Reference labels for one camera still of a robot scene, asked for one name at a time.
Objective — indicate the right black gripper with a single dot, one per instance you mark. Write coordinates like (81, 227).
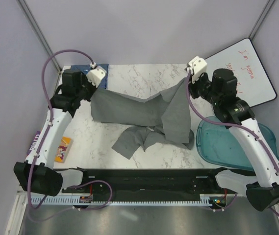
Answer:
(192, 86)

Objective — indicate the blue checked folded shirt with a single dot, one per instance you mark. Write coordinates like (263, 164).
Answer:
(86, 68)

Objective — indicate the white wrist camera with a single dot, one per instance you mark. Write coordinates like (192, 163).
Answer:
(197, 66)
(96, 74)

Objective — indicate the aluminium frame post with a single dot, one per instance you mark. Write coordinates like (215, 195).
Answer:
(260, 20)
(35, 26)

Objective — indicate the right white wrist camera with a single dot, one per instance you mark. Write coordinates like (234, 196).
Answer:
(197, 66)

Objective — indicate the left aluminium frame post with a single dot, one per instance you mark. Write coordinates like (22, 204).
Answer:
(35, 26)

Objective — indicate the white slotted cable duct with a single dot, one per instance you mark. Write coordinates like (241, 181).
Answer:
(77, 200)

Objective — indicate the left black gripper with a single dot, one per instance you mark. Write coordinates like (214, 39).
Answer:
(84, 79)

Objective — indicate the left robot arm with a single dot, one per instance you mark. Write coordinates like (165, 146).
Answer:
(36, 173)

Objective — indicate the teal plastic bin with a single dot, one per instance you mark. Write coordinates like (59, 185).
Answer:
(216, 145)

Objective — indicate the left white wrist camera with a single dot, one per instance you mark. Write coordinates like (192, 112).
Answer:
(96, 74)

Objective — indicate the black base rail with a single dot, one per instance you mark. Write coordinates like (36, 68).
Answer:
(155, 184)

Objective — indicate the grey long sleeve shirt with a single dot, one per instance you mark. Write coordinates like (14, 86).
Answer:
(161, 118)

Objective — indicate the white whiteboard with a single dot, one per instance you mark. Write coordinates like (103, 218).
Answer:
(254, 85)

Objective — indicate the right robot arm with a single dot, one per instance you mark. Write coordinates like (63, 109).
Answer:
(233, 113)

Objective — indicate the right aluminium frame post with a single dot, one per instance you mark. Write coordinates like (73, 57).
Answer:
(260, 20)

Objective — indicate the Roald Dahl book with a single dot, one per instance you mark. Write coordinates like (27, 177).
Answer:
(62, 151)

